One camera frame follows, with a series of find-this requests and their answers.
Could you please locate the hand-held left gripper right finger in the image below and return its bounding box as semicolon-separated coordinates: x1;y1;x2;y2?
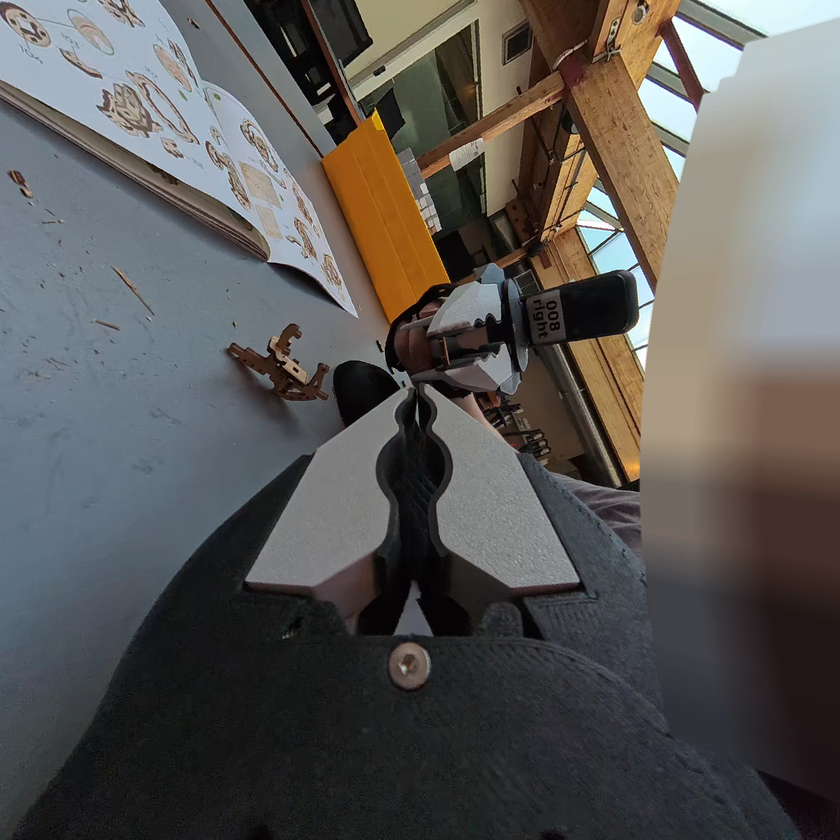
417;384;583;635

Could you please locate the small wooden model assembly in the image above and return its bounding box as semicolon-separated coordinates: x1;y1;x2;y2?
227;323;331;402

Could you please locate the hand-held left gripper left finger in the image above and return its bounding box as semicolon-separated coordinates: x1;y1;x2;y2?
245;387;421;635

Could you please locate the wooden beam frame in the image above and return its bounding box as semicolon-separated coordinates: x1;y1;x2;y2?
420;0;710;487

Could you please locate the large window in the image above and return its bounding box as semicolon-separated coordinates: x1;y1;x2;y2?
574;13;769;371

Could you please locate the person's right hand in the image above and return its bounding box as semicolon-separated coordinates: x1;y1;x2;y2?
402;298;452;371

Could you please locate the white instruction booklet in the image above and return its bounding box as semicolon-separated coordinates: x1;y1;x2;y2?
0;0;360;319

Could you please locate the black equipment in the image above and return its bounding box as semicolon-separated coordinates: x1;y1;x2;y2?
243;0;375;145

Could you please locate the black mesh wrist rest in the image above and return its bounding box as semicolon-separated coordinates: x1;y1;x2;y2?
332;360;403;429

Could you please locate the white paper sign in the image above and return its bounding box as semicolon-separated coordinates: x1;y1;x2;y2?
448;138;488;174

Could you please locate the thin wooden stick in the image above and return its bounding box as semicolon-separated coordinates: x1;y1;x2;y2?
110;265;156;317

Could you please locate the stack of white boxes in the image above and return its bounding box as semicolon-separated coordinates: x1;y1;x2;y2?
395;147;442;235

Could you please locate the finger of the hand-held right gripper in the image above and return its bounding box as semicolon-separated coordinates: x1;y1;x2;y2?
428;264;506;337
411;340;521;396

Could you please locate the person's grey clothing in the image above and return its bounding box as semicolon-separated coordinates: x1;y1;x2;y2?
525;453;647;565

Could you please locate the stack of plywood sheets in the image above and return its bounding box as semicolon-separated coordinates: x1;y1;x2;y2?
0;79;272;262

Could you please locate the wall air vent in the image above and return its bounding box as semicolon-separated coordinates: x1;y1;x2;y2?
502;20;534;67

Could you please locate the silver ventilation duct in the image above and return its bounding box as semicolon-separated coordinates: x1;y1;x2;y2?
541;341;623;488

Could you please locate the yellow plastic bin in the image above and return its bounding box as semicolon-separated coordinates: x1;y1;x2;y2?
322;108;452;324

